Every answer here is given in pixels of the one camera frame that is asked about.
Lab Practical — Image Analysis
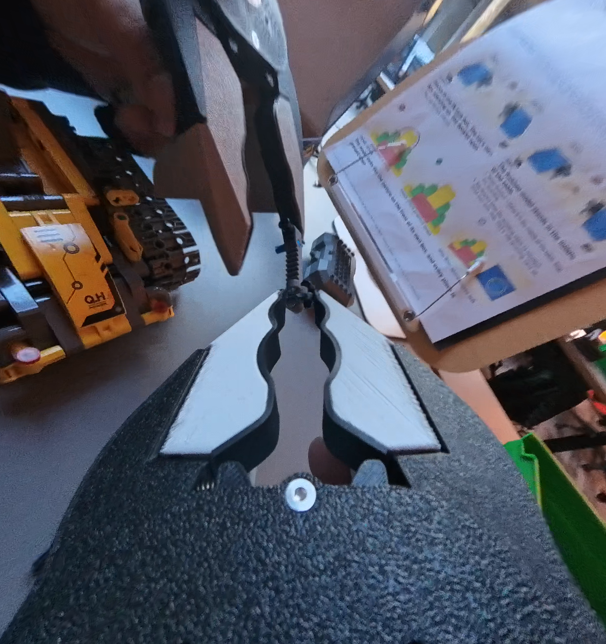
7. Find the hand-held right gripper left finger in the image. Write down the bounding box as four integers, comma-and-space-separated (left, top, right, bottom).
160, 292, 287, 474

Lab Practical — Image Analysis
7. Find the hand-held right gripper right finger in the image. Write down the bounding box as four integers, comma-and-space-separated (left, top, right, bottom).
310, 294, 443, 476

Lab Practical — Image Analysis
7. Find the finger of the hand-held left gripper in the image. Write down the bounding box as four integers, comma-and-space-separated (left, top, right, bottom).
260, 95, 307, 232
153, 22, 254, 276

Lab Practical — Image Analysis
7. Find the dark grey toothed toy rack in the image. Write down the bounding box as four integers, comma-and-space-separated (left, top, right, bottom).
275, 217, 316, 314

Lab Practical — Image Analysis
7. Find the yellow toy tracked robot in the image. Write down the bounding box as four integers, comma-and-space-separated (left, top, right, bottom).
0, 93, 203, 385

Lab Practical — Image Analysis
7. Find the person's left forearm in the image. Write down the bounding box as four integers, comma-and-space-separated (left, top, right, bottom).
0, 0, 97, 96

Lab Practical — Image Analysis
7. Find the grey desk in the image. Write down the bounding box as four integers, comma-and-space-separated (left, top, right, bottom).
0, 75, 522, 635

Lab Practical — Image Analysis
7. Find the person's right hand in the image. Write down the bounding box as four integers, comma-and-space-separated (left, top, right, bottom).
308, 437, 355, 486

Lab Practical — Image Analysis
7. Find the person's left hand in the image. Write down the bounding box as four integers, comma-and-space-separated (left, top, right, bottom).
31, 0, 178, 154

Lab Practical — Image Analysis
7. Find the grey brick battery block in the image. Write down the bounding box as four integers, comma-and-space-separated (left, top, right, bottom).
302, 233, 357, 306

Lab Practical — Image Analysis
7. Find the printed instruction sheet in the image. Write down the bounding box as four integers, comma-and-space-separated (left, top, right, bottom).
325, 0, 606, 343

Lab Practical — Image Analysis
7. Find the green plastic bin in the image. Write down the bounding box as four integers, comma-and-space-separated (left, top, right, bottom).
504, 432, 606, 644

